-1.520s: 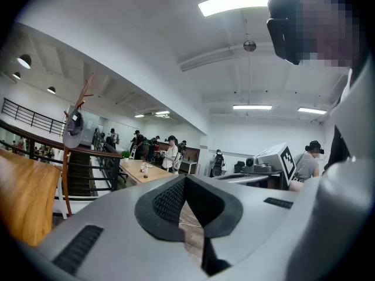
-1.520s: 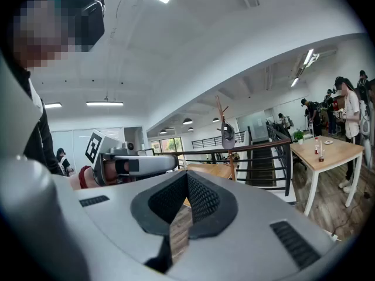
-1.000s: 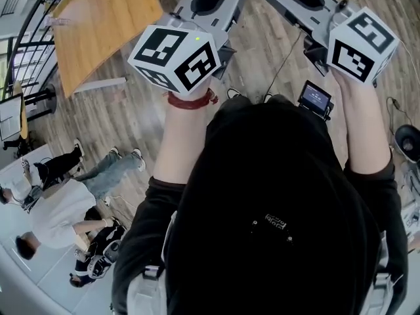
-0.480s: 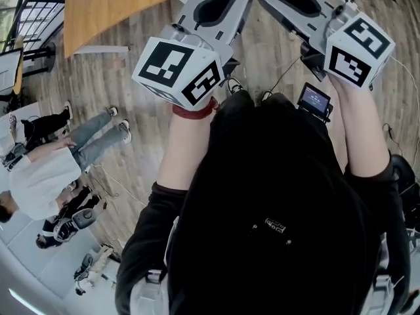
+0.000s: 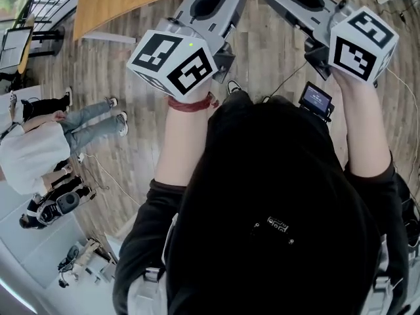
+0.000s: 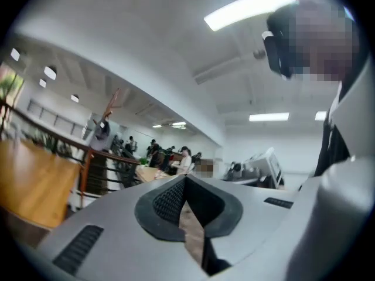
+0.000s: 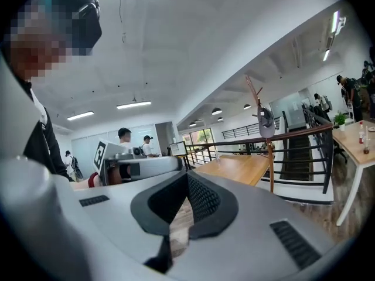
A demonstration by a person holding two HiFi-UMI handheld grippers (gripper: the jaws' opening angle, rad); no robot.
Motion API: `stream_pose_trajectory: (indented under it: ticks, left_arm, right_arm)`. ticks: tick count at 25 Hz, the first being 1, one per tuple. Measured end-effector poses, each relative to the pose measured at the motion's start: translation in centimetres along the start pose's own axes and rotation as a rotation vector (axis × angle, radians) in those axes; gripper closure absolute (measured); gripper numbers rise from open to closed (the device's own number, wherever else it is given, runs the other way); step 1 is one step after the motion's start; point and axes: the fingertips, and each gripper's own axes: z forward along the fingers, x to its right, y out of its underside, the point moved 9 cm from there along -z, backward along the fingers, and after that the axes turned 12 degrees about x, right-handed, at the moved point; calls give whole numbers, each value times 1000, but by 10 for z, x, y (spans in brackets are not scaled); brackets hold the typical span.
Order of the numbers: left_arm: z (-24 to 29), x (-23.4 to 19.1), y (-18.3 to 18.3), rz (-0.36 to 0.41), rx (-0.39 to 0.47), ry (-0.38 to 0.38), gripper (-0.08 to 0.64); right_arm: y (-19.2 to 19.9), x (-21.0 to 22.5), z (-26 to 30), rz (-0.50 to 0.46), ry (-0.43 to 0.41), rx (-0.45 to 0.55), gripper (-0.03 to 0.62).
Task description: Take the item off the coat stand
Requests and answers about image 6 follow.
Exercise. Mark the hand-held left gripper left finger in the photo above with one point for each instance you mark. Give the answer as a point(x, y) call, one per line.
point(117, 215)

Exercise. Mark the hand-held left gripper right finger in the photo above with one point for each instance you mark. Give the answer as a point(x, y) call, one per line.
point(257, 209)

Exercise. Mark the brown wooden coat rack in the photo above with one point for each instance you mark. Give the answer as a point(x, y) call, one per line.
point(113, 100)

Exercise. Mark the white machine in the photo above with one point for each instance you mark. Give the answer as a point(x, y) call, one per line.
point(269, 162)

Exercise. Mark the light wooden table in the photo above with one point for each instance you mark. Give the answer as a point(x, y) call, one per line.
point(149, 173)

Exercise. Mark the small green plant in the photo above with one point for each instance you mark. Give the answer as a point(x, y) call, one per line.
point(143, 161)

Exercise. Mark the large wooden table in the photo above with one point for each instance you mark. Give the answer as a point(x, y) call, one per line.
point(32, 180)

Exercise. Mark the long ceiling light panel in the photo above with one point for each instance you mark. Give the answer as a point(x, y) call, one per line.
point(320, 116)
point(269, 117)
point(249, 9)

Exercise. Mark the person's black top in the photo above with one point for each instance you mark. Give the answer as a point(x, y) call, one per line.
point(334, 148)

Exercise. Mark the distant black balcony railing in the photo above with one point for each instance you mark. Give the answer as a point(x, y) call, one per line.
point(58, 121)

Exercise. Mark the round ceiling fixture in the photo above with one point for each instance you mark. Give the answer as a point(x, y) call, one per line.
point(258, 54)

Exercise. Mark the person's head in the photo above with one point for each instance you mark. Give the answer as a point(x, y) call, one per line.
point(322, 45)

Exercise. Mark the black head-worn camera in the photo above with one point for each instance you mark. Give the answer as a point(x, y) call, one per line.
point(272, 54)

